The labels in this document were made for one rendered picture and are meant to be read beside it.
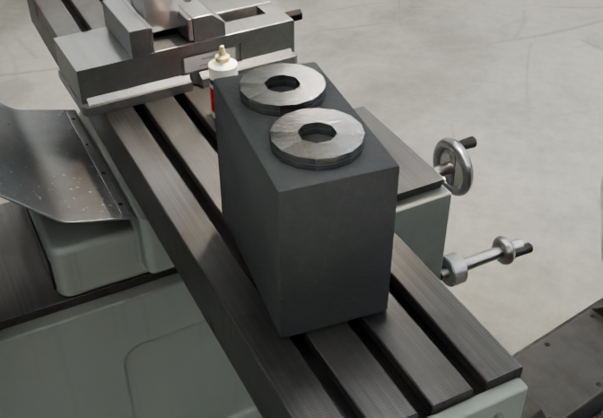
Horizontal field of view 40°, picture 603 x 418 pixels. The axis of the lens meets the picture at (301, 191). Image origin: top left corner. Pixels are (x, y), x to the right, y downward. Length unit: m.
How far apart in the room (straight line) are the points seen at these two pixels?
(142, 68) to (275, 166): 0.51
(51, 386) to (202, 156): 0.43
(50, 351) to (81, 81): 0.39
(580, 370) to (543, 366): 0.05
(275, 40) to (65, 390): 0.62
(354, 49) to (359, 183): 2.73
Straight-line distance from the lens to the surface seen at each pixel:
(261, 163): 0.77
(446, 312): 0.89
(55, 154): 1.26
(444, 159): 1.65
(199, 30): 1.24
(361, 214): 0.78
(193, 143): 1.14
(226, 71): 1.14
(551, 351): 1.38
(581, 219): 2.66
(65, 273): 1.19
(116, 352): 1.30
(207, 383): 1.44
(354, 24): 3.69
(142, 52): 1.22
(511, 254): 1.62
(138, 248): 1.20
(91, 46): 1.27
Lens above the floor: 1.57
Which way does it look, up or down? 37 degrees down
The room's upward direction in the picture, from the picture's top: straight up
